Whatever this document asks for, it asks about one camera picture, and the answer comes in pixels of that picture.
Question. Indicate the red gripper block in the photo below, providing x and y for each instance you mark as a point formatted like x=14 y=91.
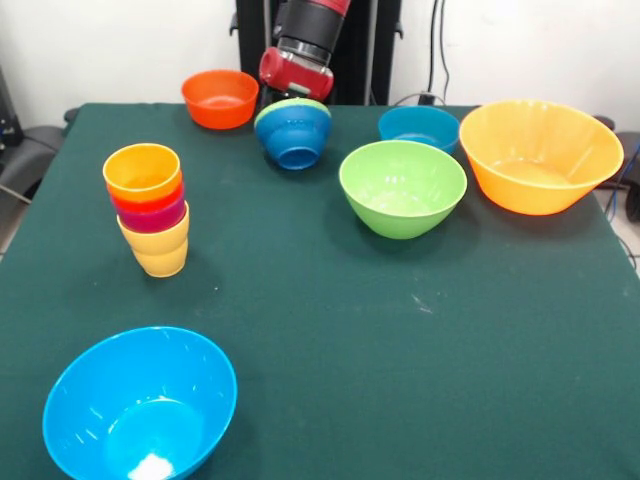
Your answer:
x=295 y=75

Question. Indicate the small green ribbed bowl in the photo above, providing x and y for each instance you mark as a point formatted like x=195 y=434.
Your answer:
x=292 y=102

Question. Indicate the dark blue bowl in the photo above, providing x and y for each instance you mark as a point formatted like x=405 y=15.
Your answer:
x=295 y=137

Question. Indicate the red plastic bowl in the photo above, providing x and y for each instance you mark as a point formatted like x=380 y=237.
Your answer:
x=220 y=100

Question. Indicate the orange ribbed plastic cup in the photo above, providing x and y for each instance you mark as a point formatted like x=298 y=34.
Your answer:
x=142 y=170

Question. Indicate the red plastic cup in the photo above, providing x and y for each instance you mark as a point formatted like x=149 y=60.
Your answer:
x=150 y=204

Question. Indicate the purple plastic cup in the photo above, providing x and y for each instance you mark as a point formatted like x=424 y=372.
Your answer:
x=155 y=220

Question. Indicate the yellow ribbed plastic cup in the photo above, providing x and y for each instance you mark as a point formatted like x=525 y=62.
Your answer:
x=160 y=250

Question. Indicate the large light blue bowl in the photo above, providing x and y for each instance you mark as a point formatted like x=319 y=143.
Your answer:
x=140 y=405

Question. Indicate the small light blue bowl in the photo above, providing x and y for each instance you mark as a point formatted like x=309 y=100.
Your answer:
x=417 y=125

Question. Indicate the large green bowl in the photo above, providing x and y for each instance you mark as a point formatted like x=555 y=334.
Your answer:
x=402 y=195

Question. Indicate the large yellow bowl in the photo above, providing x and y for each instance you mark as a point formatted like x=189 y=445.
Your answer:
x=540 y=155

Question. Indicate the dark green tablecloth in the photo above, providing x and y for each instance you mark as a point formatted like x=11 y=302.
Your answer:
x=310 y=350

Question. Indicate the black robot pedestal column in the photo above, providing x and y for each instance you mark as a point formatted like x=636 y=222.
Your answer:
x=365 y=50

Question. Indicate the dark grey pedestal leg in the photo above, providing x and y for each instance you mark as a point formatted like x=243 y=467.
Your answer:
x=30 y=150

